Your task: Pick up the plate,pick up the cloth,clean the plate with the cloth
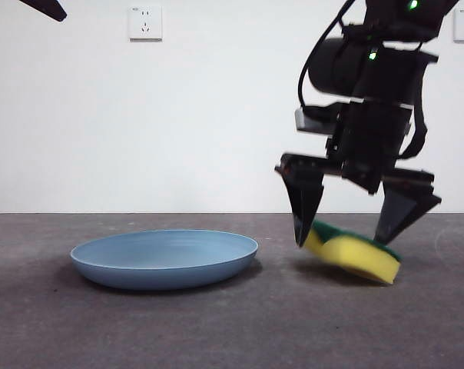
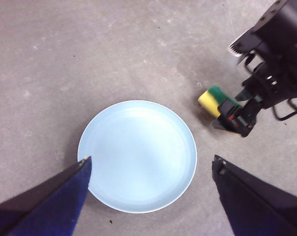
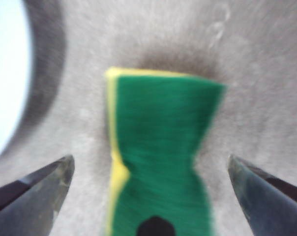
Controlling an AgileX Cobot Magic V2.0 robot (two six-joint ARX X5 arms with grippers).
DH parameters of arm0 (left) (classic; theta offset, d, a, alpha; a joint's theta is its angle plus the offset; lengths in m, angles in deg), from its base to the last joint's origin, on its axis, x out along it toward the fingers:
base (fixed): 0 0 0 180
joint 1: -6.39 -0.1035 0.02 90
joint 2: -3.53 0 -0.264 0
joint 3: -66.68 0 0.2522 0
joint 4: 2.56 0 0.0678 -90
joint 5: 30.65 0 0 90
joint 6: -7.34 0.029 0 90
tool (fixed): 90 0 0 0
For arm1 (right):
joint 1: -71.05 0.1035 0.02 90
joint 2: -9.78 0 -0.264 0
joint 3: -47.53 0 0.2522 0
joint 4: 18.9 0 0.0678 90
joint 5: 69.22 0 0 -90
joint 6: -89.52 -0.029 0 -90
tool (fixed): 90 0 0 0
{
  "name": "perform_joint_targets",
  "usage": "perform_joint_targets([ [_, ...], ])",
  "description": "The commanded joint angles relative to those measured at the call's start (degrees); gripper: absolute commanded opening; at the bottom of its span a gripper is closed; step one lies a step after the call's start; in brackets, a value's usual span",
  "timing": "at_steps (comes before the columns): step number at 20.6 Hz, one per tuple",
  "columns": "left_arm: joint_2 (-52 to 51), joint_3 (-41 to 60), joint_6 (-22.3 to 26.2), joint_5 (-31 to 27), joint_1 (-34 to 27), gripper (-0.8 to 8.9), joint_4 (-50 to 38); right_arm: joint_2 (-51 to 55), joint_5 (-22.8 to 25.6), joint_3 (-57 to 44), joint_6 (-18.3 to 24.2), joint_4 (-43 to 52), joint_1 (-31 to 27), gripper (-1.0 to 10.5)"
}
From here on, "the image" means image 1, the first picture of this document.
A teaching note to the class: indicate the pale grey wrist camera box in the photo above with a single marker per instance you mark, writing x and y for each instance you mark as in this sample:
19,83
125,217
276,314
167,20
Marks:
312,121

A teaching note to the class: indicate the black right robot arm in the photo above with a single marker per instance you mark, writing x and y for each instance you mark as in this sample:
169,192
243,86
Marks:
393,73

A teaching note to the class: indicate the light blue round plate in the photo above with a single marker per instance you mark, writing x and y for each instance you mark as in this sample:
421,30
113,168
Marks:
163,265

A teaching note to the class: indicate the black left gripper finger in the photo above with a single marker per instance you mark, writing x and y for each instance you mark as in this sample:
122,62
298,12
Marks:
49,8

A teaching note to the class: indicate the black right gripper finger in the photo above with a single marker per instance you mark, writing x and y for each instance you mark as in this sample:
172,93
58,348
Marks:
403,209
305,200

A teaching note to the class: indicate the yellow sponge with green pad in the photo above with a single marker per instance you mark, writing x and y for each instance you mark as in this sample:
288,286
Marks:
351,257

